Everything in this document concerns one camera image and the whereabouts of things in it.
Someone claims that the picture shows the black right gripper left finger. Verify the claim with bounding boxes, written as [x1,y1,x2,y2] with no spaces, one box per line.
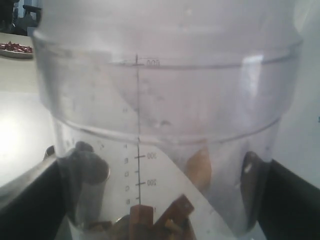
[0,141,110,240]

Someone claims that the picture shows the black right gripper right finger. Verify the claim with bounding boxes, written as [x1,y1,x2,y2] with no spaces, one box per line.
[241,151,320,240]

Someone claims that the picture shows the brown and yellow food pieces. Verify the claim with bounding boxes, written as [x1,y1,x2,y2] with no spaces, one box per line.
[88,147,212,240]

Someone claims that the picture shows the clear plastic shaker tumbler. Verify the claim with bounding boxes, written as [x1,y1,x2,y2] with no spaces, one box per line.
[34,41,301,240]

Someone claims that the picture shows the clear dome shaker lid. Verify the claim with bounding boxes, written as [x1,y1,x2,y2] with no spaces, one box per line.
[34,0,302,66]

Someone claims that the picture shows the plate with red pieces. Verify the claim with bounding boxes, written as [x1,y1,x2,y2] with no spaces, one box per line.
[0,41,33,59]

